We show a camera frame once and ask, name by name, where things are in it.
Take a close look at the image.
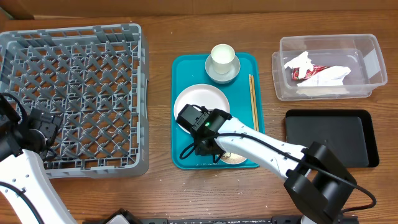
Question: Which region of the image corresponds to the large white plate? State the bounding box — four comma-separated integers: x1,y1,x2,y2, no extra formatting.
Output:
172,84,230,135

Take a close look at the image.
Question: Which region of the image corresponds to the small pink bowl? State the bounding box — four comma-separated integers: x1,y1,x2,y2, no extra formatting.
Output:
220,152,247,165

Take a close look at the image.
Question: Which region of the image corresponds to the small white tissue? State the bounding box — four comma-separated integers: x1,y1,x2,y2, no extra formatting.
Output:
284,51,313,72

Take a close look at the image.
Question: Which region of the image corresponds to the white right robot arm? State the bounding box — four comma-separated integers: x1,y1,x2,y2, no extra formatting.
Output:
176,104,377,223

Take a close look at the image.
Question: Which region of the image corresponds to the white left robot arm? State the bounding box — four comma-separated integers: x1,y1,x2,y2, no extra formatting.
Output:
1,93,76,223

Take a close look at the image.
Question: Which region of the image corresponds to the black food waste tray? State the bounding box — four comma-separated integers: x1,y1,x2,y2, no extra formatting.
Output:
285,110,380,167

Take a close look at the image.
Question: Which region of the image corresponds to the grey saucer bowl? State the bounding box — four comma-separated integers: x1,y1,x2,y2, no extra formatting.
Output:
205,55,241,84

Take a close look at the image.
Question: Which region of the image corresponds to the wooden chopstick left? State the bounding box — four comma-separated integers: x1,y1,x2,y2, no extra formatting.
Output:
249,74,255,130

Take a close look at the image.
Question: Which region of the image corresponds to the wooden chopstick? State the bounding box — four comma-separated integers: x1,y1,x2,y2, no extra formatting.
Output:
249,74,255,130
250,75,259,131

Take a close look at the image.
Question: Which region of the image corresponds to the teal plastic tray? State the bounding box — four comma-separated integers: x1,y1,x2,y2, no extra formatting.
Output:
170,53,265,170

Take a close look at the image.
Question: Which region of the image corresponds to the wooden chopstick right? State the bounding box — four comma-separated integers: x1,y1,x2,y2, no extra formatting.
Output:
250,75,259,131

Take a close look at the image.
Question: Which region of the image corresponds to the white paper cup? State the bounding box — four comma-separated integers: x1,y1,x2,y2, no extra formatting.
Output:
211,44,235,74

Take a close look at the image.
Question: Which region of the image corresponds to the grey dish rack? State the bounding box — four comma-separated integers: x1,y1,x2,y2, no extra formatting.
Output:
1,23,149,179

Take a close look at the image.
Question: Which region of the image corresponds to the red snack wrapper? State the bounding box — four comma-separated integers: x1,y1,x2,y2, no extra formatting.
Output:
292,65,329,80

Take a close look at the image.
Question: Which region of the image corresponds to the clear plastic bin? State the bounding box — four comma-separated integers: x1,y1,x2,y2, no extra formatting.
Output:
272,34,387,101

